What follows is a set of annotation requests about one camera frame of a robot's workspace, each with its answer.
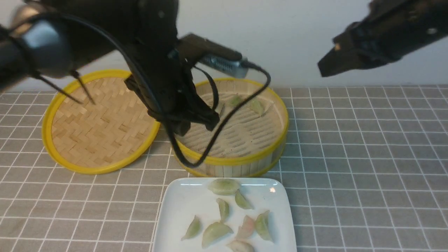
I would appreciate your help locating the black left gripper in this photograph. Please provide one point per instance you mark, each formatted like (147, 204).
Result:
(167, 87)

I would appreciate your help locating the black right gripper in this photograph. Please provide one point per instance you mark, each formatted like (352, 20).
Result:
(392, 29)

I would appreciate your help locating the green dumpling steamer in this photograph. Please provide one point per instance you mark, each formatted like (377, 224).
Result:
(224, 186)
(257, 107)

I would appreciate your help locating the green dumpling steamer front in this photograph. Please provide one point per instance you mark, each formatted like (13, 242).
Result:
(224, 186)

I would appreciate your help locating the pale dumpling steamer front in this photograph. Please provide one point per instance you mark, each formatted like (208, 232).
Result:
(224, 209)

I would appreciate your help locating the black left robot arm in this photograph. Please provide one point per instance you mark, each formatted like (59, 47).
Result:
(55, 38)

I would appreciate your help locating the green dumpling plate top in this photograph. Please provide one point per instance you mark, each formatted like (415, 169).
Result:
(242, 202)

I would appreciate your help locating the white square plate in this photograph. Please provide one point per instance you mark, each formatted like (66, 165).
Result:
(187, 197)

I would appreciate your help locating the green dumpling plate left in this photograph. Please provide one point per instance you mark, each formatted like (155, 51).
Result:
(193, 229)

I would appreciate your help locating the large green dumpling plate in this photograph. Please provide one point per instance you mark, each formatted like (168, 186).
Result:
(213, 232)

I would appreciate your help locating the pink dumpling on plate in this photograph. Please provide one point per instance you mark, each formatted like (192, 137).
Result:
(246, 230)

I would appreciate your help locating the green dumpling plate right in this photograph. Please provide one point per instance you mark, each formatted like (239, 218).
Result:
(262, 226)

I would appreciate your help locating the pink dumpling plate bottom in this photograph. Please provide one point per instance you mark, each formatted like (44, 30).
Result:
(240, 246)

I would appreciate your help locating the green dumpling in steamer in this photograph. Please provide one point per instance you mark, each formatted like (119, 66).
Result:
(235, 100)

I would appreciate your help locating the bamboo steamer basket yellow rim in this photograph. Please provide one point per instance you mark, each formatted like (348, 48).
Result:
(248, 145)

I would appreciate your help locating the bamboo steamer lid yellow rim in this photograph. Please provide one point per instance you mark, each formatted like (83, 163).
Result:
(99, 138)

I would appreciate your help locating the grey checked tablecloth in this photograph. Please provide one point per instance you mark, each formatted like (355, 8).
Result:
(365, 170)

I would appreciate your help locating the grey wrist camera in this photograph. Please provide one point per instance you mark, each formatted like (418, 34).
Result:
(217, 56)

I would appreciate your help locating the black cable tie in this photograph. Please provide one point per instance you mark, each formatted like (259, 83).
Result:
(75, 74)

